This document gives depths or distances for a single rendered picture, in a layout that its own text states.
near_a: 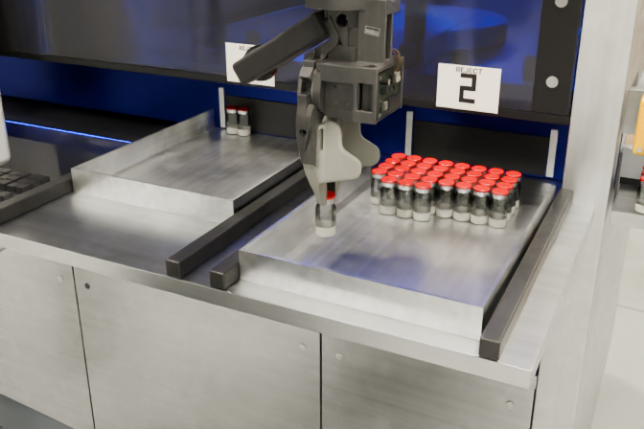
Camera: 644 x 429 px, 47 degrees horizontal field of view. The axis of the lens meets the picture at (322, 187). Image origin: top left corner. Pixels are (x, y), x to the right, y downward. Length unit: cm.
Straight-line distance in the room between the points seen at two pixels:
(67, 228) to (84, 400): 83
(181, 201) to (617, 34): 57
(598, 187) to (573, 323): 21
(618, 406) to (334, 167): 158
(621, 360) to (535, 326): 165
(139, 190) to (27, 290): 74
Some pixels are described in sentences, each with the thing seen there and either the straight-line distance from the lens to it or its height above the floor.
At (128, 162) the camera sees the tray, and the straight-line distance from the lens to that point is 115.
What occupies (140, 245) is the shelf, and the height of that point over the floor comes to 88.
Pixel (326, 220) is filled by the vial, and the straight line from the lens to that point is 78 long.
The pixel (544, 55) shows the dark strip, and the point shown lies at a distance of 99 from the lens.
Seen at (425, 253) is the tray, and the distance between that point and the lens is 85.
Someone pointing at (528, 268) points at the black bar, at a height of 90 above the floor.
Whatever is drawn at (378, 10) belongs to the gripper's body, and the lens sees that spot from 69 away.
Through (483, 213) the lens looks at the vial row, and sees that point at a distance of 93.
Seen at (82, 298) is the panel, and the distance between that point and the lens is 158.
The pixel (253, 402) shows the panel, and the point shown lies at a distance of 144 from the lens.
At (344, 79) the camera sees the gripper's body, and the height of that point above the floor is 110.
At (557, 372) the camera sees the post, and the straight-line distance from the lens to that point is 116.
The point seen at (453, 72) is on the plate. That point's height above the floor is 104.
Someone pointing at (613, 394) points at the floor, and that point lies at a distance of 224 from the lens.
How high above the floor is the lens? 126
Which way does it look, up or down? 21 degrees down
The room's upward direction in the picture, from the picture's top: straight up
